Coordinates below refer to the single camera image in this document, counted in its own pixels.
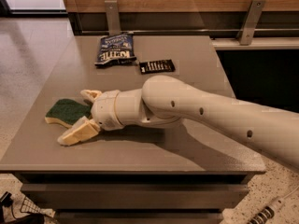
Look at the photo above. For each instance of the green and yellow sponge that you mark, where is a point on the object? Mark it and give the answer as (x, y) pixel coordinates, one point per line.
(67, 112)

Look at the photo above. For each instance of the black snack wrapper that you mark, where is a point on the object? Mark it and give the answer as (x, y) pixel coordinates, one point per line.
(159, 66)

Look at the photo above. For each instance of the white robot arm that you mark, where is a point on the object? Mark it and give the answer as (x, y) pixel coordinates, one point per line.
(164, 101)

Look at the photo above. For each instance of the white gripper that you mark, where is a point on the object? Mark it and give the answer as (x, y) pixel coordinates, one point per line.
(104, 110)

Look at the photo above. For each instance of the black wire basket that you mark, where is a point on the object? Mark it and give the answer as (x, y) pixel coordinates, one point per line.
(29, 207)

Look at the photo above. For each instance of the metal bracket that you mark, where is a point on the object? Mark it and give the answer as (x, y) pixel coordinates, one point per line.
(249, 25)
(113, 17)

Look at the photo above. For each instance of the blue Kettle chips bag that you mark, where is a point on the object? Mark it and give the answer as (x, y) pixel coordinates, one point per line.
(115, 50)

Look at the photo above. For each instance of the left metal bracket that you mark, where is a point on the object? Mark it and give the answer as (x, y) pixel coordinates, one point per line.
(113, 17)

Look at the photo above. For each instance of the right metal bracket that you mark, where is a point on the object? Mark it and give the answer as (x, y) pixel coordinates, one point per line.
(249, 25)

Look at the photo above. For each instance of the white power strip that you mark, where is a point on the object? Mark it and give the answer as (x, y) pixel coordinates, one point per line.
(270, 209)

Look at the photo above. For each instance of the grey drawer cabinet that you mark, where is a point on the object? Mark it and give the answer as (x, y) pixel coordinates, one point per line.
(185, 175)

